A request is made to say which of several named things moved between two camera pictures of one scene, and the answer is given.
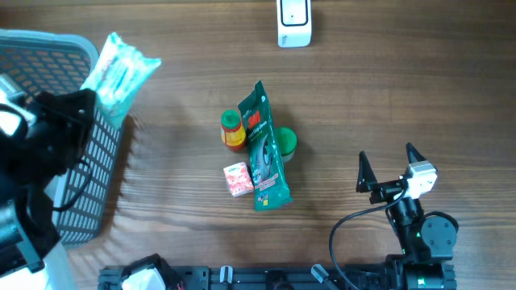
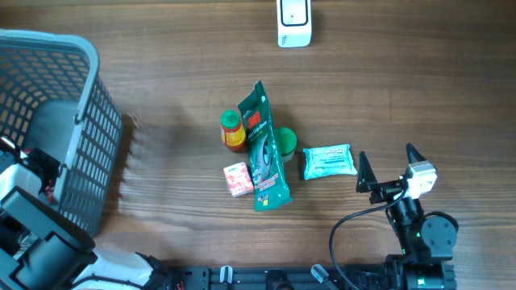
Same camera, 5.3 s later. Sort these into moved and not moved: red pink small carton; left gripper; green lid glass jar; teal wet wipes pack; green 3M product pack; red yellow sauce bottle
Moved: teal wet wipes pack; left gripper
Not moved: green lid glass jar; red yellow sauce bottle; green 3M product pack; red pink small carton
